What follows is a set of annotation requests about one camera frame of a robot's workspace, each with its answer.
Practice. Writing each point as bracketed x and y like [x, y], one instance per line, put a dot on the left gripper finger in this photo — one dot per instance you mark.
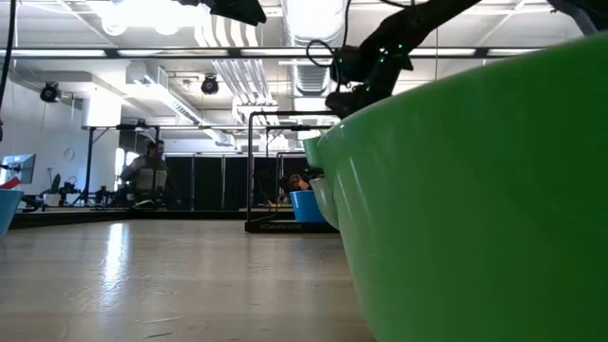
[242, 10]

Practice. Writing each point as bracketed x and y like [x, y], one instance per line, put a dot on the green plastic mini bowl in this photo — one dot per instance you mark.
[313, 152]
[475, 214]

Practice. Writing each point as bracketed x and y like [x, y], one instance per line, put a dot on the blue plastic mini bowl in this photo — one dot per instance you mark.
[9, 211]
[306, 206]

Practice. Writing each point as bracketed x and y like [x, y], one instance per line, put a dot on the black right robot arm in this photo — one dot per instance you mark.
[427, 21]

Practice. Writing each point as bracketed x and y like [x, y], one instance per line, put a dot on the person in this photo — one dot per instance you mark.
[297, 183]
[147, 178]

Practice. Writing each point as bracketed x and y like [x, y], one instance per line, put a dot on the black partition screen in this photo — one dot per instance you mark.
[209, 180]

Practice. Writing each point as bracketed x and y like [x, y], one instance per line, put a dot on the computer monitor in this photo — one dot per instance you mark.
[21, 166]

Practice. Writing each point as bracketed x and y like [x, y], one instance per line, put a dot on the red object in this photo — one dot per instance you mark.
[12, 183]

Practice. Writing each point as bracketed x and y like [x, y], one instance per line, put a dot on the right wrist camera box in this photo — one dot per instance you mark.
[347, 64]

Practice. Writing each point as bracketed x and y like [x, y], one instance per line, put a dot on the silver ceiling air duct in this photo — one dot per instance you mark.
[313, 21]

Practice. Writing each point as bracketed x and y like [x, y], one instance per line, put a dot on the black workstation frame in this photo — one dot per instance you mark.
[89, 161]

